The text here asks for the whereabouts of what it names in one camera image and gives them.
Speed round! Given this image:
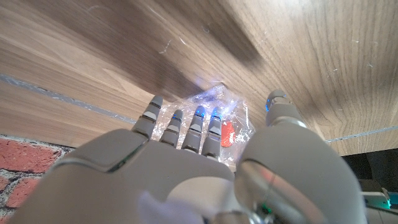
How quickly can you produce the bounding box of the clear plastic wrap sheet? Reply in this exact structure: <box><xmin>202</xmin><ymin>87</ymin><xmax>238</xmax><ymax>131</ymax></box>
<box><xmin>152</xmin><ymin>84</ymin><xmax>256</xmax><ymax>167</ymax></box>

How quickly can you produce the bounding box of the grey tape outline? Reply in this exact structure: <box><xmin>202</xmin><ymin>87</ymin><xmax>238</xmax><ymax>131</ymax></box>
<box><xmin>0</xmin><ymin>73</ymin><xmax>398</xmax><ymax>144</ymax></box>

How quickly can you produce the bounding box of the small grey orange ball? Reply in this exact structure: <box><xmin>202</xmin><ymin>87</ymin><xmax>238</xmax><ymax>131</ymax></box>
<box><xmin>220</xmin><ymin>120</ymin><xmax>236</xmax><ymax>148</ymax></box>

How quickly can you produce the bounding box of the brick print backdrop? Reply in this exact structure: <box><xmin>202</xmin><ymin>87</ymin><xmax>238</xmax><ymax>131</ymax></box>
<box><xmin>0</xmin><ymin>134</ymin><xmax>75</xmax><ymax>224</ymax></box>

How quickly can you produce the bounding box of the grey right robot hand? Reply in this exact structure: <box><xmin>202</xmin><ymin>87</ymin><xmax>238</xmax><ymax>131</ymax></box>
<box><xmin>6</xmin><ymin>89</ymin><xmax>369</xmax><ymax>224</ymax></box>

